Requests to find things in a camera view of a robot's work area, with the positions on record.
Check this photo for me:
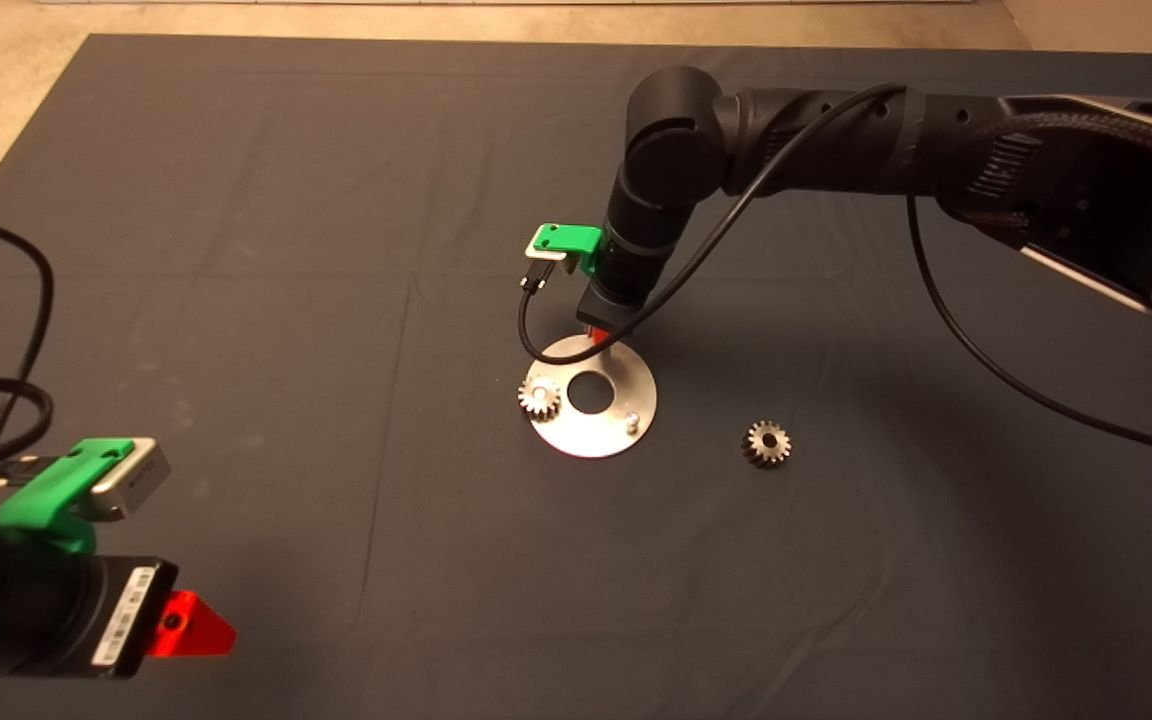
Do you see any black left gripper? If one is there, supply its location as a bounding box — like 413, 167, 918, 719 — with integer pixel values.
71, 557, 238, 683

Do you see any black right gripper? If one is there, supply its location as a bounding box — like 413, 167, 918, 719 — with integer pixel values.
576, 283, 653, 348

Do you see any steel planetary gear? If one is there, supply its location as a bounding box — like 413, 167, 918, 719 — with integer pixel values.
742, 419, 792, 470
518, 377, 564, 422

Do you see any round metal carrier plate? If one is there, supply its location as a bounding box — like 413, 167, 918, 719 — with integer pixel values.
526, 335, 658, 460

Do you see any dark grey table cloth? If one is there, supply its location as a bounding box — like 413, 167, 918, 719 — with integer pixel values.
0, 33, 1152, 720

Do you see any thin black right camera cable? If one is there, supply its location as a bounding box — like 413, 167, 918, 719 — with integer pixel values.
518, 82, 1152, 466

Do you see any green right camera mount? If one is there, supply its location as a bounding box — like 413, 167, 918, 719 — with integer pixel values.
531, 223, 605, 274

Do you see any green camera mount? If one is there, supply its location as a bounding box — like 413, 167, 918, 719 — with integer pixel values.
531, 223, 605, 274
0, 437, 137, 557

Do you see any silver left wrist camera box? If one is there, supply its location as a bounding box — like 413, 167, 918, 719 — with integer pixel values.
86, 437, 173, 523

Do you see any green left camera mount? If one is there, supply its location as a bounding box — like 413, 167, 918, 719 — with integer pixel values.
0, 437, 137, 557

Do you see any braided black right arm cable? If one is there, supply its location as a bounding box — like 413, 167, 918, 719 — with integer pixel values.
966, 108, 1152, 201

